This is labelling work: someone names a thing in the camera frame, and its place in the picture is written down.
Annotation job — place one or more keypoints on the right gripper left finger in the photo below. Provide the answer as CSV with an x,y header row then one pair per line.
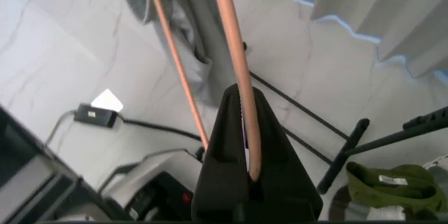
x,y
220,182

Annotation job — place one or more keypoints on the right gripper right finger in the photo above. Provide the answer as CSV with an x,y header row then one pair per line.
x,y
283,182

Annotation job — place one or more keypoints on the pale grey shorts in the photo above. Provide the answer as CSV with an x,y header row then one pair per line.
x,y
210,42

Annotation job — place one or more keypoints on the pink clothes hanger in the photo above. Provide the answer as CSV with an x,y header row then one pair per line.
x,y
232,24

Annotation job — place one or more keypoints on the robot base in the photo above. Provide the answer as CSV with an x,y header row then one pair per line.
x,y
35,182

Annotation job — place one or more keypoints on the black clothes rack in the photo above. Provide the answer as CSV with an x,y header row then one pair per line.
x,y
341,157

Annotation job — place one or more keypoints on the white laundry basket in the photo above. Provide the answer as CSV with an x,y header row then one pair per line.
x,y
388,213

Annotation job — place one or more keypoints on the olive green garment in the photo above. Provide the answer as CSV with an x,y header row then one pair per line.
x,y
385,192

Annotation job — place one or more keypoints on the black power adapter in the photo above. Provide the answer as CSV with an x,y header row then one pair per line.
x,y
94,115

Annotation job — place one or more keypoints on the white curtain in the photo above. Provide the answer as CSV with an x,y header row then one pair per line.
x,y
385,7

